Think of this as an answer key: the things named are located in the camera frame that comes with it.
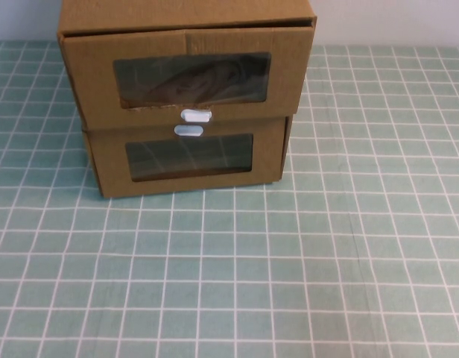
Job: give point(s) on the cardboard sleeve of smooth-window drawer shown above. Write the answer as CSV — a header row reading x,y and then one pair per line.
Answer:
x,y
288,149

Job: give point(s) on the cardboard drawer with smooth window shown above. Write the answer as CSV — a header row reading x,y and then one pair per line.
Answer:
x,y
110,182

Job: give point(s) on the cardboard sleeve of crumpled-window drawer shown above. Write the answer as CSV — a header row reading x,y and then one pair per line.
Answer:
x,y
177,15

